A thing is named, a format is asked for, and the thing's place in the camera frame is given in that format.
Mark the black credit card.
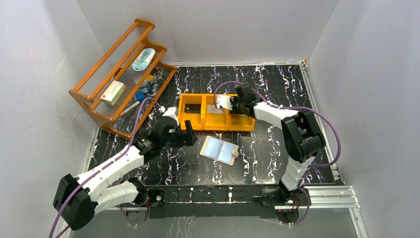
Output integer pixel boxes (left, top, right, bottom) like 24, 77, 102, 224
184, 104, 202, 114

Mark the white leather card holder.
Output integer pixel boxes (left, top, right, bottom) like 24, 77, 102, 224
199, 136, 239, 166

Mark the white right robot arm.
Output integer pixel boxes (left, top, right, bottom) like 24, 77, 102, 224
228, 84, 326, 203

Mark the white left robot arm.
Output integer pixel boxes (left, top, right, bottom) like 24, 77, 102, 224
53, 116, 197, 231

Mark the silver card in tray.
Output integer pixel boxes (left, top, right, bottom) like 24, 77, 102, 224
207, 105, 224, 114

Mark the yellow three-compartment plastic tray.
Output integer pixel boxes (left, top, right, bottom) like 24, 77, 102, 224
178, 93, 255, 132

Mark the white marker pen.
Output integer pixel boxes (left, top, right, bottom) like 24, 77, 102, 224
120, 101, 140, 117

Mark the blue cube block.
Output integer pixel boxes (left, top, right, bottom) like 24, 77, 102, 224
134, 92, 145, 102

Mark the blue white tape roll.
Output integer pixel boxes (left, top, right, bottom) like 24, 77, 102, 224
138, 79, 151, 93

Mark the yellow small block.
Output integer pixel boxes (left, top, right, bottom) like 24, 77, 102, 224
146, 75, 157, 84

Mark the orange wooden shelf rack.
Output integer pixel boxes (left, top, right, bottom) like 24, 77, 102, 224
69, 18, 177, 139

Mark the white red-print box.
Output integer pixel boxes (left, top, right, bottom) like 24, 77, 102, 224
101, 80, 126, 106

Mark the light blue oval case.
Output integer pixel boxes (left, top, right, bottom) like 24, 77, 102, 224
131, 48, 156, 71

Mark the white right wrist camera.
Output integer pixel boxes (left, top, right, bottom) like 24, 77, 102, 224
216, 94, 233, 110

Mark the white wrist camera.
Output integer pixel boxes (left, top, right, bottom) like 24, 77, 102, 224
162, 107, 180, 126
216, 94, 233, 110

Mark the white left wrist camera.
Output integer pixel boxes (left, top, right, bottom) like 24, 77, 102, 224
162, 107, 180, 126

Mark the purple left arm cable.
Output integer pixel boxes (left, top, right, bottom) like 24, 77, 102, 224
48, 97, 165, 238

